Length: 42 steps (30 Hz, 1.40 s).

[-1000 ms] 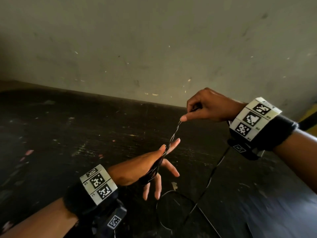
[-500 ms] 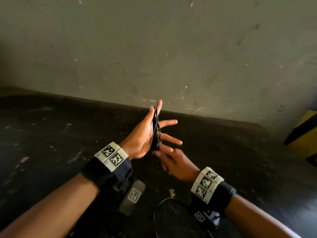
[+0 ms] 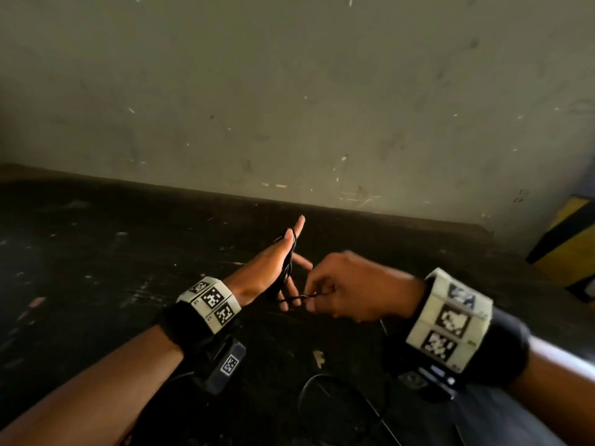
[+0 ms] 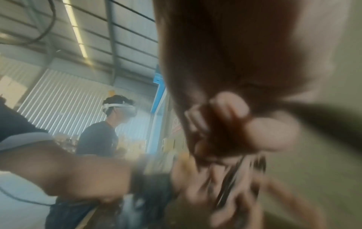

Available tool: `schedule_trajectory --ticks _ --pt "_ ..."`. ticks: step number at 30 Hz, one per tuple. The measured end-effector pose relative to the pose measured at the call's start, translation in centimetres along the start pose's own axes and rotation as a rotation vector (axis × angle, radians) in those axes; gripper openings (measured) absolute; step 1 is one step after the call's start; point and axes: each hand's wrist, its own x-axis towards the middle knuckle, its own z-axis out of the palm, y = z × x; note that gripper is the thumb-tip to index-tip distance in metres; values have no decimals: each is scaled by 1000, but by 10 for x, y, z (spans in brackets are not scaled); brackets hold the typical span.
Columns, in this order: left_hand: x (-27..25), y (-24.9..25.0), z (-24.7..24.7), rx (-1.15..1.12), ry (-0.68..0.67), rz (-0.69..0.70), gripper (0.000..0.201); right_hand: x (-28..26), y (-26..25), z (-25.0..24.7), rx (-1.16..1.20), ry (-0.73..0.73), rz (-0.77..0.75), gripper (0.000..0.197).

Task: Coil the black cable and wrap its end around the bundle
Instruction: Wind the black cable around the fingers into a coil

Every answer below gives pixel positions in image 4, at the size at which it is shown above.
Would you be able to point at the person's left hand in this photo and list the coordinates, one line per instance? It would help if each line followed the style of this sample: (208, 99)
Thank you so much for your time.
(198, 183)

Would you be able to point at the person's dark shirt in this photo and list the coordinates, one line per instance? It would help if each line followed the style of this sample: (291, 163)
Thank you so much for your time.
(17, 125)

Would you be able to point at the white headset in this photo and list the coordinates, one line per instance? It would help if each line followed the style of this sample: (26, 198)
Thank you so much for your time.
(124, 109)

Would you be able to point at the blue column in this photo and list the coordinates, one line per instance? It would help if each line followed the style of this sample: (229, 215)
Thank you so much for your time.
(158, 96)

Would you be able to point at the black wristband with marker tags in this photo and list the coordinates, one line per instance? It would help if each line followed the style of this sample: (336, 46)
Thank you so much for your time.
(152, 181)

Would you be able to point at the ceiling light strip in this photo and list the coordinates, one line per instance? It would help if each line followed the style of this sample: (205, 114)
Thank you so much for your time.
(75, 29)

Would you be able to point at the person's right hand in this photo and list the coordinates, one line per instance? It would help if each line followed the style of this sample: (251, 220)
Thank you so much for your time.
(240, 56)

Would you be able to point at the person's left forearm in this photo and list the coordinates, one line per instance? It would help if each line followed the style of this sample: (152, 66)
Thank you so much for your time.
(70, 172)

